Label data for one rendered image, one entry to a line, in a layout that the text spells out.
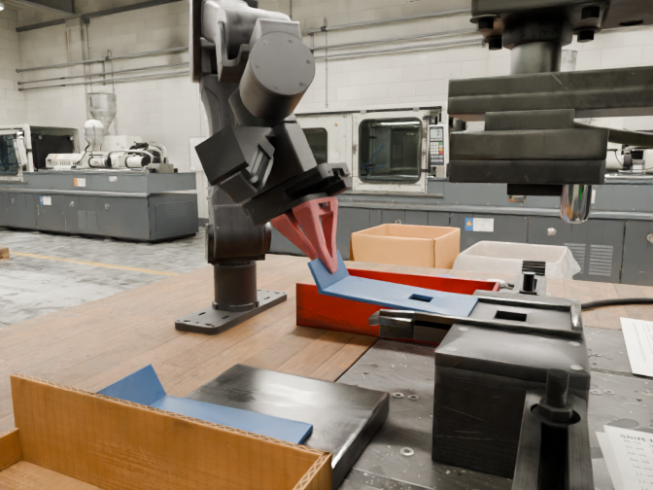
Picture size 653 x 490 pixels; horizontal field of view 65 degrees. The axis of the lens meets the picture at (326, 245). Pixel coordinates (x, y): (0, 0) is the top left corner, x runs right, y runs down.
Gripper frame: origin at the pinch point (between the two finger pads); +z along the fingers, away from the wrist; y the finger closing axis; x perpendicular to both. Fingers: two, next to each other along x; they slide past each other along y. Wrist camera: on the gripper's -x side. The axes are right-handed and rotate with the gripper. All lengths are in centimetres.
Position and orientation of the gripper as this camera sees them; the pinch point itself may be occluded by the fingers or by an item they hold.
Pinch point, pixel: (328, 265)
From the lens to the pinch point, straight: 52.1
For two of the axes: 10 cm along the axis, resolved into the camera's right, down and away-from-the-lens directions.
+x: 4.2, -1.6, 8.9
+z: 3.9, 9.2, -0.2
